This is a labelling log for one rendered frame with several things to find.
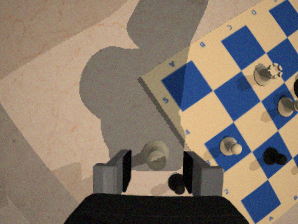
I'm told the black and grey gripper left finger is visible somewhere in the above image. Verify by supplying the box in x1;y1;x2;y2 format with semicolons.
93;149;132;194

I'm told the blue and cream chessboard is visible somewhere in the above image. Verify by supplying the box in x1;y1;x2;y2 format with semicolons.
141;0;298;224

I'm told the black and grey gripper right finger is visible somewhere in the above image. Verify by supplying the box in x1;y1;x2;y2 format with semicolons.
182;151;224;196

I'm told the white chess rook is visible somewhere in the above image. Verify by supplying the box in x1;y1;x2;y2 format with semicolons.
254;63;283;86

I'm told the white pawn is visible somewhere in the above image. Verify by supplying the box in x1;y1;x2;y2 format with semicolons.
219;137;242;156

